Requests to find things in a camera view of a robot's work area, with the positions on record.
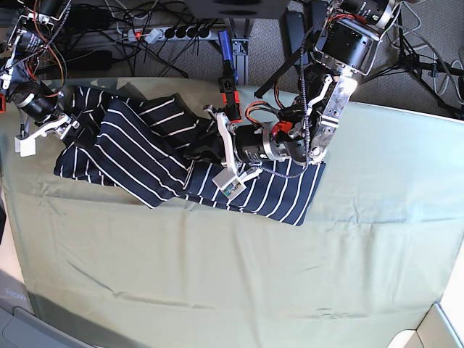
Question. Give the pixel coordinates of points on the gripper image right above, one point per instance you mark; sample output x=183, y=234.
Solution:
x=244, y=147

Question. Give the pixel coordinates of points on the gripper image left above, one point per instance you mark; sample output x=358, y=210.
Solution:
x=51, y=118

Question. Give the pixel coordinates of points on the navy white striped T-shirt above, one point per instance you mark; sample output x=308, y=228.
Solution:
x=140, y=146

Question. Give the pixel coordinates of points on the blue orange centre clamp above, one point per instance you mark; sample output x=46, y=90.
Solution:
x=227, y=82

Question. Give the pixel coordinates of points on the grey power strip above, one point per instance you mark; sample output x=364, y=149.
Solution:
x=152, y=35

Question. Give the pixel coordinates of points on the black box under table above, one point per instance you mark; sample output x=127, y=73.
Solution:
x=263, y=9

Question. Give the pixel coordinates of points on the black power adapter left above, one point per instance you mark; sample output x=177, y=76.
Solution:
x=293, y=31

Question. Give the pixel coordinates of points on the black power adapter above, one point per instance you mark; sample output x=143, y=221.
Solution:
x=293, y=31
x=316, y=14

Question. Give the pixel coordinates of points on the black power adapter right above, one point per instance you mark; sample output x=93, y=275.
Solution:
x=316, y=14

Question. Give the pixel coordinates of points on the light green table cloth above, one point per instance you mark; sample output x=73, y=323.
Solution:
x=375, y=251

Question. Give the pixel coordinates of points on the black tripod stand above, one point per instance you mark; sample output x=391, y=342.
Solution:
x=419, y=65

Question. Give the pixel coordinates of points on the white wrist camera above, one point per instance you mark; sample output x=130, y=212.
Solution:
x=25, y=146
x=229, y=184

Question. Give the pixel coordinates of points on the aluminium profile post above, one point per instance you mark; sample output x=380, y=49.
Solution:
x=239, y=30

